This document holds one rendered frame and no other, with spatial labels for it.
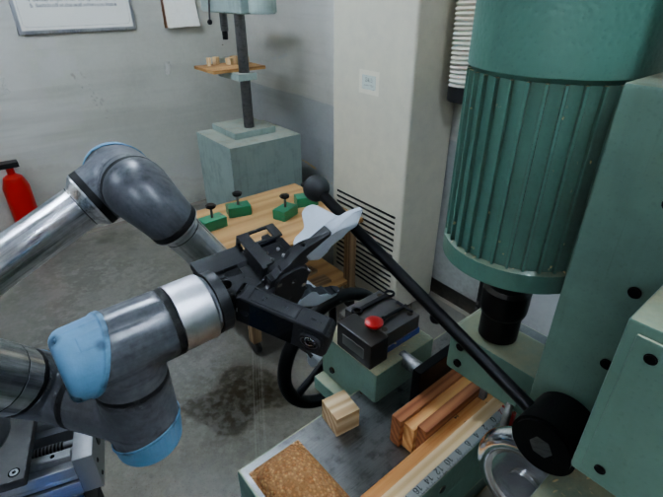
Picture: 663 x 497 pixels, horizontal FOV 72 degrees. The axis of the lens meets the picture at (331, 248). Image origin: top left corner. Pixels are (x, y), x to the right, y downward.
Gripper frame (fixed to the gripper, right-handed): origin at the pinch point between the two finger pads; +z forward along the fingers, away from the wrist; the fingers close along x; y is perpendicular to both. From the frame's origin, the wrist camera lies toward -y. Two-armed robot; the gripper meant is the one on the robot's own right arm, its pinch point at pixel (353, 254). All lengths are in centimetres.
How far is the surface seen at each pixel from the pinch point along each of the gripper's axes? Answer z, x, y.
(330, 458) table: -9.8, 23.9, -14.1
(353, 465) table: -8.0, 23.0, -17.1
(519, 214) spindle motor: 4.5, -16.8, -14.6
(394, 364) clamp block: 6.2, 19.5, -9.5
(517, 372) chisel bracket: 8.8, 4.2, -23.4
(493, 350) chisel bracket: 9.3, 4.8, -19.6
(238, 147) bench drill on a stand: 84, 103, 164
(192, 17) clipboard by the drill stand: 110, 73, 269
